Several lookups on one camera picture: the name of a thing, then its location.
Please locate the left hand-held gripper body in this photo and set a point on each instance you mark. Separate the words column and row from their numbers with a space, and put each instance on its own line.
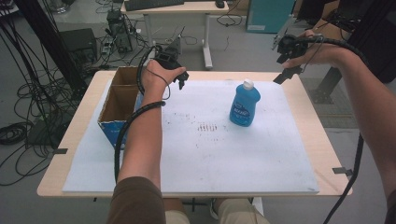
column 169, row 57

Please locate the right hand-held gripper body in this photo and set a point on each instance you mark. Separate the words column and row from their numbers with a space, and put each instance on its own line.
column 292, row 46

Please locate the blue liquid bottle white cap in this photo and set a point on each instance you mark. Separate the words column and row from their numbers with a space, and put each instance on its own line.
column 244, row 105

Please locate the blue cardboard box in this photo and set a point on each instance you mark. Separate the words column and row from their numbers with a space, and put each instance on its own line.
column 109, row 132

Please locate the person's left hand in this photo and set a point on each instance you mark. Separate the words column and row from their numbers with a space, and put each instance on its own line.
column 155, row 77

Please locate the person's right hand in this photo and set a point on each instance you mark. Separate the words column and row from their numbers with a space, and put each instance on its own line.
column 327, row 54

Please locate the teal cabinet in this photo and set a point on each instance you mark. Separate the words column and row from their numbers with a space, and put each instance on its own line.
column 269, row 15

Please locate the brown cardboard box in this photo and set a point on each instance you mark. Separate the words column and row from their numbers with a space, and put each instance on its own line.
column 330, row 29

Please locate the black slanted metal stand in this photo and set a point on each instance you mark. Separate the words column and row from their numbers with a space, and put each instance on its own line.
column 330, row 81

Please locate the black keyboard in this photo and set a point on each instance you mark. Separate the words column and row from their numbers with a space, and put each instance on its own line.
column 152, row 4

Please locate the dark computer tower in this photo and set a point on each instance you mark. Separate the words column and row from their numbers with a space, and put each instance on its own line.
column 120, row 31

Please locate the grey grid floor mat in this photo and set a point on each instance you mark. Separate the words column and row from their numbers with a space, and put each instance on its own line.
column 330, row 115

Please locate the white-legged wooden desk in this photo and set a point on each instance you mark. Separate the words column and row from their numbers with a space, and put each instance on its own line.
column 199, row 6

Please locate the light wooden table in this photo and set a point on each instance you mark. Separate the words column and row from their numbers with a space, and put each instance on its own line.
column 311, row 133

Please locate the black computer mouse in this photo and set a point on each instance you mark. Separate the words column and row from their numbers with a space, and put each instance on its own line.
column 219, row 3

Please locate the white paper sheet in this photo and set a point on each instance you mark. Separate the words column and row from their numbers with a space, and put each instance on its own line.
column 202, row 161

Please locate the black cabinet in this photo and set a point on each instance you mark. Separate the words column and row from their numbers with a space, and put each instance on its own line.
column 384, row 56

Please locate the grey tape piece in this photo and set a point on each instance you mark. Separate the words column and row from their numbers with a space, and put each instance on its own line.
column 341, row 171
column 60, row 151

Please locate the black metal pillar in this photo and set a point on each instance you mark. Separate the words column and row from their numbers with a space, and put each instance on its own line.
column 49, row 37

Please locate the person's left brown sleeve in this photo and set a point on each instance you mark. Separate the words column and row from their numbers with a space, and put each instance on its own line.
column 137, row 202

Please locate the person's white shoe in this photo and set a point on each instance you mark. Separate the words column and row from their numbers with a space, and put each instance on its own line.
column 214, row 210

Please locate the person's beige shorts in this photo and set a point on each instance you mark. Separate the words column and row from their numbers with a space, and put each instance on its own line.
column 239, row 213

